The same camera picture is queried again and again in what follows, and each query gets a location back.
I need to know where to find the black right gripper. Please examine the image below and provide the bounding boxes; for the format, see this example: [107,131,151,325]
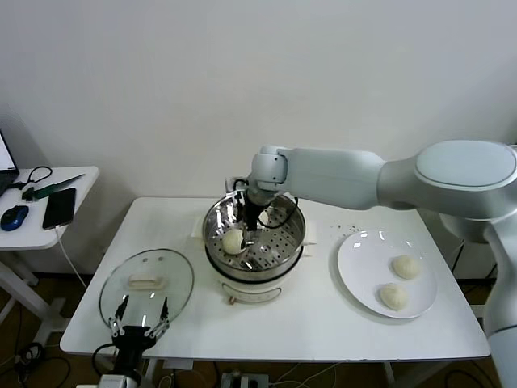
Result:
[241,192,266,254]

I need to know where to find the grey power strip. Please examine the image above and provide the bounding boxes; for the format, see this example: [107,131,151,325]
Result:
[221,372,270,388]

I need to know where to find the black looped cable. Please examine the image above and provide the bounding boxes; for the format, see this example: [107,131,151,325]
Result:
[11,166,53,191]

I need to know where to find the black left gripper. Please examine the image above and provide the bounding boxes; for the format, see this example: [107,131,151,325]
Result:
[108,294,170,375]

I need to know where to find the blue computer mouse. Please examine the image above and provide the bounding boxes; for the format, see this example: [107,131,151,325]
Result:
[0,205,31,232]

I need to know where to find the black floor cable bundle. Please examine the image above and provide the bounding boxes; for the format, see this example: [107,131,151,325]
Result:
[0,342,72,388]

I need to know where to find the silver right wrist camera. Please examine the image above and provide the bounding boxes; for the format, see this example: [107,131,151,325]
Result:
[224,176,248,203]

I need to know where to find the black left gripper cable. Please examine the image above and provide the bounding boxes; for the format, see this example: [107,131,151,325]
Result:
[92,343,118,375]

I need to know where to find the white round plate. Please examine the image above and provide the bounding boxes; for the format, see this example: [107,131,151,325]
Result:
[337,230,439,320]

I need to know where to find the black smartphone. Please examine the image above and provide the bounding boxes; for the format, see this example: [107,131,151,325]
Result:
[42,188,78,231]

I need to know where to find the green flat tool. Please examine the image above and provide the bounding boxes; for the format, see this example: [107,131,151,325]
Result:
[22,174,87,203]

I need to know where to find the white charging cable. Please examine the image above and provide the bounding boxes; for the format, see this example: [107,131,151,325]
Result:
[56,226,88,289]

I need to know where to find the white electric cooking pot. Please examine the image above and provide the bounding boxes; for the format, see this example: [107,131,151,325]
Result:
[190,216,319,307]

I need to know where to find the glass pot lid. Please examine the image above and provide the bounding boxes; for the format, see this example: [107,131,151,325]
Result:
[99,248,195,335]

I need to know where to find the white side table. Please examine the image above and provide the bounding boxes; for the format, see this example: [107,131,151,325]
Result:
[0,167,101,344]

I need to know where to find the black laptop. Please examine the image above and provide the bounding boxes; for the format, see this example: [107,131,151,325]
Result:
[0,129,21,199]

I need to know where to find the perforated steel steamer basket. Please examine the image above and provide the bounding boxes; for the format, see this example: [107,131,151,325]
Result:
[201,189,307,275]

